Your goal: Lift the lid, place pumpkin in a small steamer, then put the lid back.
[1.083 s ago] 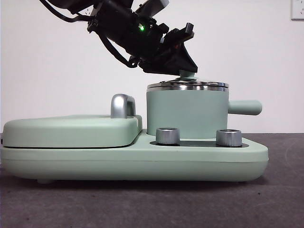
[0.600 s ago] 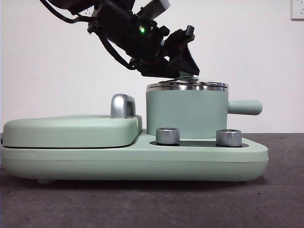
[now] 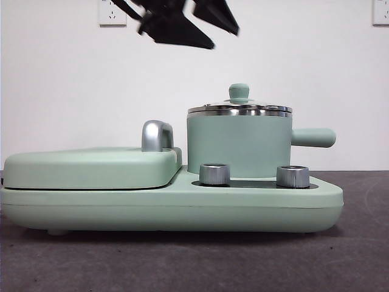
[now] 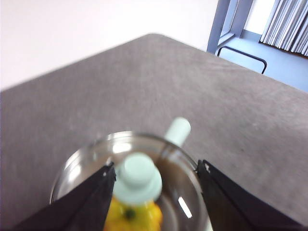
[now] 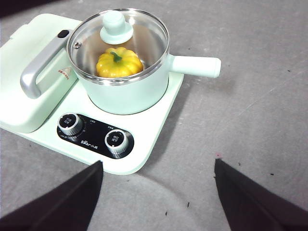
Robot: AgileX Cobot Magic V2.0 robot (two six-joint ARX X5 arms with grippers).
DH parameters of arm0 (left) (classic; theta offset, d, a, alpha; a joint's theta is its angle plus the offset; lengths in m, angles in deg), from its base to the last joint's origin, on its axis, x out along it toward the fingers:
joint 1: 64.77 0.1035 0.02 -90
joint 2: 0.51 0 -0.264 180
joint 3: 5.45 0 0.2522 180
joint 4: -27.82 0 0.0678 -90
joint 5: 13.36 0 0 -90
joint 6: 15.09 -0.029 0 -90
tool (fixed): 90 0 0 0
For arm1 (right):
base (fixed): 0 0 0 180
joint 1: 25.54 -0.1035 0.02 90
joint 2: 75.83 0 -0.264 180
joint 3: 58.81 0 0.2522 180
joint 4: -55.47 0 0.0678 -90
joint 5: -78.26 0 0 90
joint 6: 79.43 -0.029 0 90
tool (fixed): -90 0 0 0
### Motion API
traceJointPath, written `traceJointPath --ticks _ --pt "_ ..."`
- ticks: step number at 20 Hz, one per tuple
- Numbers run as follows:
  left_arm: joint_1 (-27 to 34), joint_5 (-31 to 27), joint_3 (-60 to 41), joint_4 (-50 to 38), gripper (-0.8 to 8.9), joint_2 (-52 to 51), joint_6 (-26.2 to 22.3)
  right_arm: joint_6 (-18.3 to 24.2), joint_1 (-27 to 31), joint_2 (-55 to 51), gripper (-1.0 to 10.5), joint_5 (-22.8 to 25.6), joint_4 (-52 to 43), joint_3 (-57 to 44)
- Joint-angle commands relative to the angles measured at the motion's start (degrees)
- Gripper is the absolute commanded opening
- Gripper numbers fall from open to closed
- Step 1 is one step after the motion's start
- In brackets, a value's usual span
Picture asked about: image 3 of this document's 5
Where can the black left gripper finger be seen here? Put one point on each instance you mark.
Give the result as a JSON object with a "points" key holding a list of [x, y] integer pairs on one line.
{"points": [[176, 30], [218, 15]]}

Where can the glass lid with green knob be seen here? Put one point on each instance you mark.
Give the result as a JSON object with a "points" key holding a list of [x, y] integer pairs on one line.
{"points": [[238, 92]]}

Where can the silver control knob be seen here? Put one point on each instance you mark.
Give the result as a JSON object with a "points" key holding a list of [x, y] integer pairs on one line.
{"points": [[214, 175], [293, 177]]}

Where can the mint green breakfast maker base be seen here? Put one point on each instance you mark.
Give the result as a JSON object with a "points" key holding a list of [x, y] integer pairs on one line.
{"points": [[152, 210]]}

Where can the white wall socket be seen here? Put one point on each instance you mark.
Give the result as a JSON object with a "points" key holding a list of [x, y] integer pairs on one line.
{"points": [[381, 12], [108, 18]]}

